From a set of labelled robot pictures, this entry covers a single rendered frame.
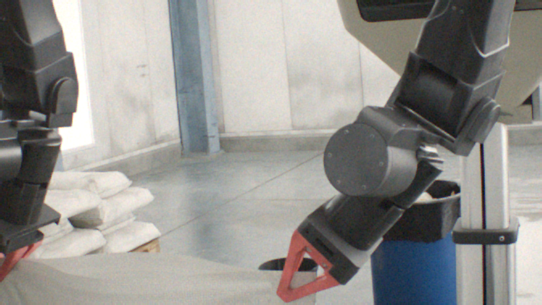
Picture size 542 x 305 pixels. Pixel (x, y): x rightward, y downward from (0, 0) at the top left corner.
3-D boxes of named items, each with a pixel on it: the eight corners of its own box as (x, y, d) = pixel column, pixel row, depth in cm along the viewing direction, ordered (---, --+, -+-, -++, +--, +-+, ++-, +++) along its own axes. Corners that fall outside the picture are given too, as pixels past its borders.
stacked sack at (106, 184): (137, 190, 441) (135, 167, 439) (97, 204, 402) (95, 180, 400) (58, 190, 467) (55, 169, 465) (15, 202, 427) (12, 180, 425)
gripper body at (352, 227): (292, 231, 60) (346, 171, 58) (325, 206, 70) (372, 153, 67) (345, 282, 59) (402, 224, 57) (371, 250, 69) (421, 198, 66)
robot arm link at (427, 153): (460, 163, 61) (420, 120, 63) (434, 158, 55) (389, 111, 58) (410, 216, 63) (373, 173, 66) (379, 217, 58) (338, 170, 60)
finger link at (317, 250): (248, 281, 65) (308, 214, 62) (273, 260, 72) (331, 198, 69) (298, 330, 64) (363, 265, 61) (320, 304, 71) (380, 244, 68)
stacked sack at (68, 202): (108, 207, 391) (105, 182, 389) (32, 237, 330) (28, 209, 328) (52, 206, 407) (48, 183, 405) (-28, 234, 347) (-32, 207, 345)
